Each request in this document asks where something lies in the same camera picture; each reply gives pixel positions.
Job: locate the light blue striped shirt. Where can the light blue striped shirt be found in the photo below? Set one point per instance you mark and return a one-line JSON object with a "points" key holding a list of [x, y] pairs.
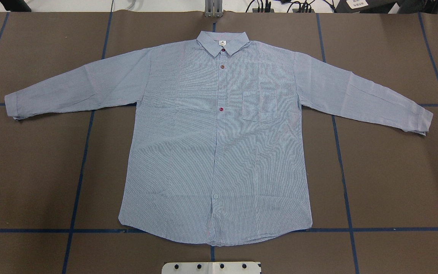
{"points": [[217, 152]]}

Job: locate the black device with label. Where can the black device with label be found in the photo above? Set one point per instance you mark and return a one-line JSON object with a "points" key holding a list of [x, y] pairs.
{"points": [[365, 6]]}

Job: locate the black object top left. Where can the black object top left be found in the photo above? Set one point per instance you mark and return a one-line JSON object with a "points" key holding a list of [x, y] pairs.
{"points": [[15, 5]]}

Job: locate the grey aluminium frame post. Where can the grey aluminium frame post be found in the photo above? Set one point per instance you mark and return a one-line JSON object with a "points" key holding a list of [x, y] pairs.
{"points": [[214, 8]]}

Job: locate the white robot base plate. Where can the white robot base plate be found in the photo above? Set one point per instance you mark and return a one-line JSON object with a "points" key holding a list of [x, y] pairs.
{"points": [[228, 267]]}

